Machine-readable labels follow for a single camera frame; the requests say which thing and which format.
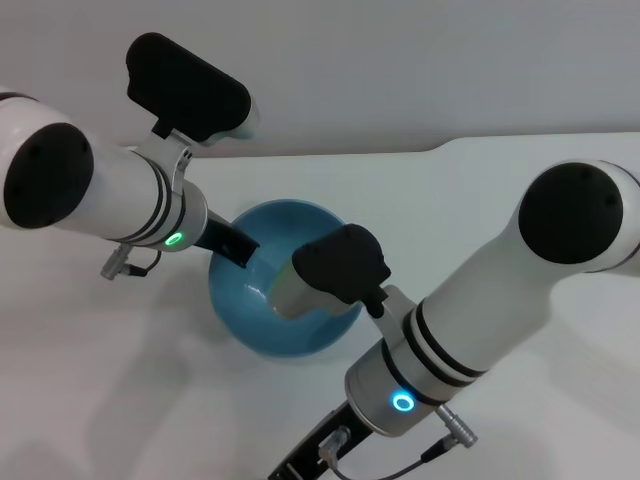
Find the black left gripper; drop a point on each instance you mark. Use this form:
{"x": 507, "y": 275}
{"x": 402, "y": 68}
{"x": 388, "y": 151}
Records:
{"x": 220, "y": 237}

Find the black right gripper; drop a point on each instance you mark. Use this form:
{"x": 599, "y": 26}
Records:
{"x": 345, "y": 450}

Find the blue ceramic bowl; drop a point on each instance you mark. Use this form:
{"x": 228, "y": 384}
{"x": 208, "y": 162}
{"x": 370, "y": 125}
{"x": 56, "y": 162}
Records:
{"x": 280, "y": 330}

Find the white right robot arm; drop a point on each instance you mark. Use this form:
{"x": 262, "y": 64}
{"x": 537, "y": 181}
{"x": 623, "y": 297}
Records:
{"x": 500, "y": 300}

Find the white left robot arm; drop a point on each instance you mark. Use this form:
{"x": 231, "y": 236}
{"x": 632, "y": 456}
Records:
{"x": 115, "y": 195}

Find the black grey left wrist camera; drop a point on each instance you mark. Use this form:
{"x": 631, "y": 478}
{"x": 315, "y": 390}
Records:
{"x": 190, "y": 90}

